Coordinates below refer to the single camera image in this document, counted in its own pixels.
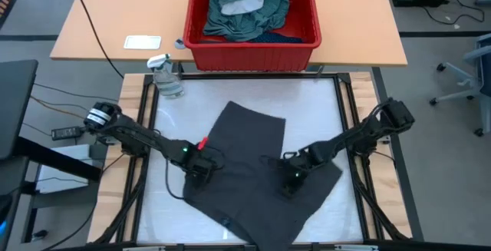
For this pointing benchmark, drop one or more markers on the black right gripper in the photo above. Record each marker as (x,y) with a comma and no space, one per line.
(299,166)

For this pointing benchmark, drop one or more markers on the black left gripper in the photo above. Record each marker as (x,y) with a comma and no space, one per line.
(201,166)

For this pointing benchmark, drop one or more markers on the dark grey shorts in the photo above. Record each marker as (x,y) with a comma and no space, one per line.
(245,205)

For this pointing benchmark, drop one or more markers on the green patterned shirt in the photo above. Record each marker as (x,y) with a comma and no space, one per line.
(245,20)

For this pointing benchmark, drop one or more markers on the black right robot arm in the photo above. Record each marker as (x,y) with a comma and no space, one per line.
(360,132)

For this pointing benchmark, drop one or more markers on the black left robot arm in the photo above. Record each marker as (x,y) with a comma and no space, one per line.
(145,137)

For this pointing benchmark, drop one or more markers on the red plastic bin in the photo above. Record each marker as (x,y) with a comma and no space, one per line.
(249,57)

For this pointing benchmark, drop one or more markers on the red tape tag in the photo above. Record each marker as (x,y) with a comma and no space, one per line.
(202,143)

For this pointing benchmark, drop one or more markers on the clear spray bottle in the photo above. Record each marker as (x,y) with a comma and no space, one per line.
(167,82)

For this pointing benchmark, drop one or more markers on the white box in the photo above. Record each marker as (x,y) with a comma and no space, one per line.
(57,182)

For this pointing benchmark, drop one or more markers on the black power adapter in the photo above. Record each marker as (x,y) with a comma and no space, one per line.
(66,133)

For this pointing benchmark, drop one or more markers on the navy dotted garment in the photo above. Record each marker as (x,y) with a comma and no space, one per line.
(274,38)

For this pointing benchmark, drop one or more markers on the light wooden desk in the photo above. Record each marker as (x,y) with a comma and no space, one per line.
(345,13)

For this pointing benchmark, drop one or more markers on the black side desk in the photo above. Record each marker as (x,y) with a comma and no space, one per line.
(15,105)

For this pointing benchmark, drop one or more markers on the black table frame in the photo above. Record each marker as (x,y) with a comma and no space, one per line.
(268,76)

